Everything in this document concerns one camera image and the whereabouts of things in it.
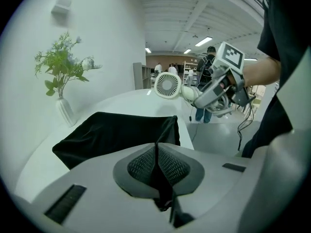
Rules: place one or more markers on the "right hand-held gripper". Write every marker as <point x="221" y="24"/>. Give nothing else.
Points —
<point x="230" y="57"/>

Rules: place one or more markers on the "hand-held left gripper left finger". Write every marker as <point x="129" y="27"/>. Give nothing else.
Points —
<point x="120" y="176"/>

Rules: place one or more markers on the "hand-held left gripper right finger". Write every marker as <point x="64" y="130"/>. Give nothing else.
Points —
<point x="194" y="175"/>

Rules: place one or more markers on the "black cloth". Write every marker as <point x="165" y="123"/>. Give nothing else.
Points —
<point x="109" y="135"/>

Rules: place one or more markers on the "white handheld fan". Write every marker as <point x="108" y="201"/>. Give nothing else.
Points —
<point x="167" y="85"/>

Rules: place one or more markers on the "person's right forearm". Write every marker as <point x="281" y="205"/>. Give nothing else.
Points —
<point x="262" y="71"/>

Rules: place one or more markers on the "black backpack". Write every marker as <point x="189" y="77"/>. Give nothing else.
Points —
<point x="206" y="69"/>

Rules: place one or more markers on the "white shelf rack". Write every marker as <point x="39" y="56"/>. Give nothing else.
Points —
<point x="188" y="71"/>

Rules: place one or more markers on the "long ceiling light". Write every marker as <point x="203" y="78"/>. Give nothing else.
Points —
<point x="203" y="41"/>
<point x="187" y="51"/>
<point x="148" y="50"/>

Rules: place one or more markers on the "grey shelf unit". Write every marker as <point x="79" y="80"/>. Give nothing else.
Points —
<point x="139" y="76"/>

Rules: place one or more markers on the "white ribbed vase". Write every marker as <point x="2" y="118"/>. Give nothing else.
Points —
<point x="65" y="111"/>

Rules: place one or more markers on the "person's black shirt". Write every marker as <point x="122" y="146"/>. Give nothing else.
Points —
<point x="284" y="33"/>

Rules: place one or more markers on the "flower bouquet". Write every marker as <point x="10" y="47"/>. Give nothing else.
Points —
<point x="60" y="62"/>

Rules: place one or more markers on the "white wall junction box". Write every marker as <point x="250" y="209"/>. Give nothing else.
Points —
<point x="62" y="5"/>

